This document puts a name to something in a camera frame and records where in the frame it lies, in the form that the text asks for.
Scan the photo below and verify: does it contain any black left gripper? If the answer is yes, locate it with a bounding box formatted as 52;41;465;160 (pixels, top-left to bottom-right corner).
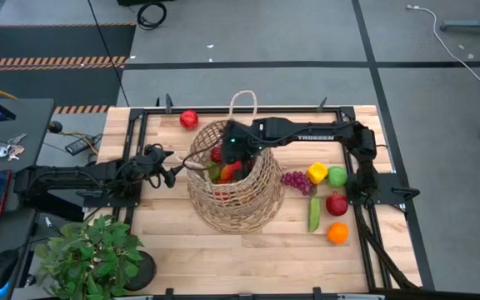
133;143;184;189

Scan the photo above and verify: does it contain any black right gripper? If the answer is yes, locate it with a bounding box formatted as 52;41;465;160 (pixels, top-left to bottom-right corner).
222;119;262;183

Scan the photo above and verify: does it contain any open-weave wicker basket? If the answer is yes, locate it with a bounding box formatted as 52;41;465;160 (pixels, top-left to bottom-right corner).
172;89;286;228

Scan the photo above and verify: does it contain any red yellow mango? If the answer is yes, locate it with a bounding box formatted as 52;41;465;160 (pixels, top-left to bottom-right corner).
218;164;233;184

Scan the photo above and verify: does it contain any green pear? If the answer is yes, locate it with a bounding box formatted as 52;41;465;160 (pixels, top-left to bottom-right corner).
205;161;223;184

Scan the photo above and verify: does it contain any yellow bell pepper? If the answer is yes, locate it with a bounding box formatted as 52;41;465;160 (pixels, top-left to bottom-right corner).
305;162;329;186

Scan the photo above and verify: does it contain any green cucumber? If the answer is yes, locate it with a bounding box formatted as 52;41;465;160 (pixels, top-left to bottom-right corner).
307;197;323;233

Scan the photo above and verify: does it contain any green apple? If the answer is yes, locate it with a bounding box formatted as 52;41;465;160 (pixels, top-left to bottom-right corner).
326;165;349;189

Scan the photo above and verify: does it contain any orange fruit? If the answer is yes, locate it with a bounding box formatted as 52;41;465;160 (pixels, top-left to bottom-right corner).
326;222;351;245

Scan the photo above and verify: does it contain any purple grape bunch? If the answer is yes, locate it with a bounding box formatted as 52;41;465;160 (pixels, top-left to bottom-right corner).
280;170;317;196

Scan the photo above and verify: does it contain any black power adapter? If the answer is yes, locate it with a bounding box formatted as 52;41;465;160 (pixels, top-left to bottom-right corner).
64;135;96;157

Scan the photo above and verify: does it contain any black plant pot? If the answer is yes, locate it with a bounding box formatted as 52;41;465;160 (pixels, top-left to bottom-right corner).
122;249;158;293

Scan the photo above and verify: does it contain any green leafy plant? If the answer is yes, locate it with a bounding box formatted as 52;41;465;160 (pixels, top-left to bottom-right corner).
34;214;144;300

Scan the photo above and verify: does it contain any black side desk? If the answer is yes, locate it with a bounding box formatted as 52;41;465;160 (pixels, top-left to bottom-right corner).
0;97;56;300

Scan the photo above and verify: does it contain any bunch of metal keys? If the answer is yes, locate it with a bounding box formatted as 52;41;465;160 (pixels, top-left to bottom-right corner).
6;132;28;162

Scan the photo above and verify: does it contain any black hazard-striped floor mat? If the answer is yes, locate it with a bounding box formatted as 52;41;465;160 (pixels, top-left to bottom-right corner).
0;22;138;116

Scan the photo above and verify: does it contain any black computer mouse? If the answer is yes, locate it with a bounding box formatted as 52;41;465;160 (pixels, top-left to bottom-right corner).
0;248;20;293

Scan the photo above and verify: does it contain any grey desk foot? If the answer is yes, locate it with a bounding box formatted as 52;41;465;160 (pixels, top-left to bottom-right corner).
439;0;480;34

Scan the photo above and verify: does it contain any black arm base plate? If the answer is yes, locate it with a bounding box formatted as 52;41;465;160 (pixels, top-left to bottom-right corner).
82;162;142;208
346;172;421;206

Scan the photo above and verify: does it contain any black metal table frame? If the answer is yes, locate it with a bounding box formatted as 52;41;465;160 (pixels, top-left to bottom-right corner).
121;106;395;300

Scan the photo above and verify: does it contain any coiled black cable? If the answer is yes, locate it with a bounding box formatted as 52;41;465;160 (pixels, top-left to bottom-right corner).
136;1;168;32

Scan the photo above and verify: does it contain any black cable sleeve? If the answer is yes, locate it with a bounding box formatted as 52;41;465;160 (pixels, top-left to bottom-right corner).
354;203;423;292

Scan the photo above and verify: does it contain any white floor cable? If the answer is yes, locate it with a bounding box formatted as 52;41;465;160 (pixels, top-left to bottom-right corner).
405;2;480;86

